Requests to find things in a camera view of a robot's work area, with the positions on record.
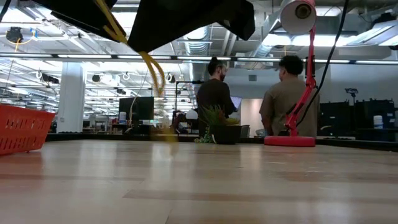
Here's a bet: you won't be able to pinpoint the yellow rubber band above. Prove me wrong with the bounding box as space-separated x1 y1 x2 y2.
95 0 178 142

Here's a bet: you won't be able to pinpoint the black ceiling device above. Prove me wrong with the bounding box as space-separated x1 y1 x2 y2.
6 26 24 44

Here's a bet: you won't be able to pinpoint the person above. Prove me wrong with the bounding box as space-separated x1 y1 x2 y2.
195 57 239 138
259 55 321 138

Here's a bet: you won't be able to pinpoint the white building column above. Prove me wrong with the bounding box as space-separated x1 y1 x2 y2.
57 62 86 134

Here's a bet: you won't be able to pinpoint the laptop computer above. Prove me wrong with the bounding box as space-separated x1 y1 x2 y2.
229 95 243 110

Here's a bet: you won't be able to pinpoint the black computer monitor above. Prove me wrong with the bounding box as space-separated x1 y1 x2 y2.
118 96 155 121

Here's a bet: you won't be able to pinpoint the potted succulent plant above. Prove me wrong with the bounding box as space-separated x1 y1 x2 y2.
194 105 243 145

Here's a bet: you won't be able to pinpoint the orange plastic basket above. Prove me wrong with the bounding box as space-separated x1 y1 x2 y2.
0 104 56 156

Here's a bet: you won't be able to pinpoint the red desk lamp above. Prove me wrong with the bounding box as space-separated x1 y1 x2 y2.
263 0 318 147

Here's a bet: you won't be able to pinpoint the dark cabinets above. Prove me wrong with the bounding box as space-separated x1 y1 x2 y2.
323 98 396 141

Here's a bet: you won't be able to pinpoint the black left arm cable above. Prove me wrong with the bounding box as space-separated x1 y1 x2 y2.
0 0 12 22

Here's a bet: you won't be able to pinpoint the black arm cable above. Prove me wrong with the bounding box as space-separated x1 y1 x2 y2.
297 0 351 127
0 0 12 22

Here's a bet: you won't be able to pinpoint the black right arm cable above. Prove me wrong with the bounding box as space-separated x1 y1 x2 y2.
297 0 351 127

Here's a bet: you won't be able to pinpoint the camera on stand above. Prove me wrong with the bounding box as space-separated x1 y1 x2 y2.
345 88 359 105

